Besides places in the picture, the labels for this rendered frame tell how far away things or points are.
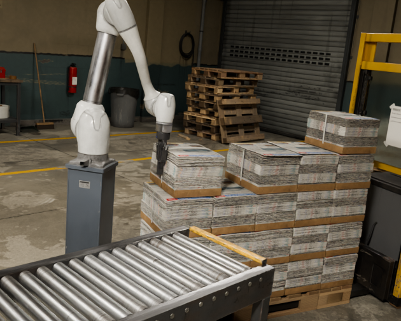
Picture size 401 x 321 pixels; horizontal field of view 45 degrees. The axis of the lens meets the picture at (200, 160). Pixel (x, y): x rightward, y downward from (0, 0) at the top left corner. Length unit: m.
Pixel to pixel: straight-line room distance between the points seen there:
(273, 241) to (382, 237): 1.14
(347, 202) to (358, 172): 0.20
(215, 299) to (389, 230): 2.30
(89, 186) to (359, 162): 1.72
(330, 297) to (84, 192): 1.85
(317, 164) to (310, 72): 7.33
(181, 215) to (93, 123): 0.68
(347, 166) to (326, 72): 6.98
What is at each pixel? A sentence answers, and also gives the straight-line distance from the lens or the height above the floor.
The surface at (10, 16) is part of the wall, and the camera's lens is 9.15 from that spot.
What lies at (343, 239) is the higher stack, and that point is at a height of 0.49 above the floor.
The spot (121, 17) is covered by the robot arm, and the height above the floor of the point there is 1.73.
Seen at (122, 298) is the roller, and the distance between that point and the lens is 1.70.
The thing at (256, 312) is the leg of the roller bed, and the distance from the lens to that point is 2.07.
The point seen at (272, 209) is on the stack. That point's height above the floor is 0.73.
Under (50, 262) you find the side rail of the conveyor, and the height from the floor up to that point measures 0.80.
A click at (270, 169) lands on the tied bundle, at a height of 0.98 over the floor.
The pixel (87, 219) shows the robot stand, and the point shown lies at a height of 0.72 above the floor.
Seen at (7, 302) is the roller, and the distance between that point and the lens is 1.68.
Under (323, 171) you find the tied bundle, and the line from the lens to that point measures 3.11.
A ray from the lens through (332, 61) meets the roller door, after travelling 10.08.
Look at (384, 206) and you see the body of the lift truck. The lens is 3.89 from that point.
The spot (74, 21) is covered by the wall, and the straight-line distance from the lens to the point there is 9.69.
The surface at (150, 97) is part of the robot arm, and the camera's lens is 2.75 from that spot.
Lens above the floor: 1.61
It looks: 13 degrees down
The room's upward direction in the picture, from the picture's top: 5 degrees clockwise
